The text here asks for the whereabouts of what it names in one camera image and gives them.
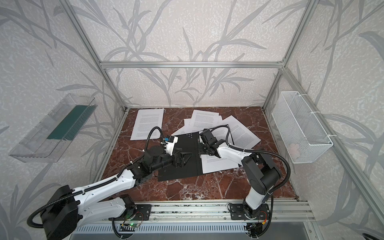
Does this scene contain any blue and black file folder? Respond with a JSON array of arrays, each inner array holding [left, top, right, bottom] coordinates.
[[157, 131, 211, 182]]

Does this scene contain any white printed paper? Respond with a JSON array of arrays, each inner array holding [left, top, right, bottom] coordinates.
[[130, 109, 165, 141], [221, 116, 261, 149], [189, 110, 220, 130], [201, 155, 241, 174]]

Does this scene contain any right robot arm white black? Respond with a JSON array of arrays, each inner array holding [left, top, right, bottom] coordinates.
[[200, 129, 282, 211]]

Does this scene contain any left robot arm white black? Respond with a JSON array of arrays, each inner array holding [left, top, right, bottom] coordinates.
[[39, 146, 193, 240]]

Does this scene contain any white paper under centre stack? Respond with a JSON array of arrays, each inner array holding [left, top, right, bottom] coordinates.
[[172, 119, 198, 136]]

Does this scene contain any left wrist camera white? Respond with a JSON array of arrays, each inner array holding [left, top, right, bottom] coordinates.
[[163, 136, 178, 156]]

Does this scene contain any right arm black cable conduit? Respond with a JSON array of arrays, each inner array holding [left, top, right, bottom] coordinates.
[[206, 124, 292, 193]]

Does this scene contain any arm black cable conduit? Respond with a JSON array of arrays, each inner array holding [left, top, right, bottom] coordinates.
[[206, 124, 292, 193], [26, 126, 165, 229]]

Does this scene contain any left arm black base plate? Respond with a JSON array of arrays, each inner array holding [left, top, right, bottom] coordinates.
[[118, 204, 152, 221]]

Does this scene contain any left electronics board with wires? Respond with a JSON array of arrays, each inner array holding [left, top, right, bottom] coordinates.
[[111, 218, 143, 240]]

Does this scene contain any electronics board with wires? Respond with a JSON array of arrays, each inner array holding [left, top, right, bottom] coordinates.
[[245, 195, 274, 239], [111, 218, 143, 240]]

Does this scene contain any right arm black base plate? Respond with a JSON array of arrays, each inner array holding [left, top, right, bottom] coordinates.
[[227, 201, 271, 222]]

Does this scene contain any white wire mesh basket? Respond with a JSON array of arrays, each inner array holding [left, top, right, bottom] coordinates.
[[272, 91, 334, 164]]

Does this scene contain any right electronics board with wires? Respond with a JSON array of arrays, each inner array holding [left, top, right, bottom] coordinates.
[[245, 195, 274, 239]]

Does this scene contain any aluminium front rail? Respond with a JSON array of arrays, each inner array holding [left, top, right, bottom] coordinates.
[[78, 199, 315, 227]]

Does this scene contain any clear plastic wall tray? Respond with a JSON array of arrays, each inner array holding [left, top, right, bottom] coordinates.
[[9, 94, 97, 163]]

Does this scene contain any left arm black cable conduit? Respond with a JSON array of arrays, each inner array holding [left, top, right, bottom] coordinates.
[[26, 126, 165, 229]]

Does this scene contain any aluminium cage frame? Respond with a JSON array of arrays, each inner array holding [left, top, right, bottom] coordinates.
[[60, 1, 384, 223]]

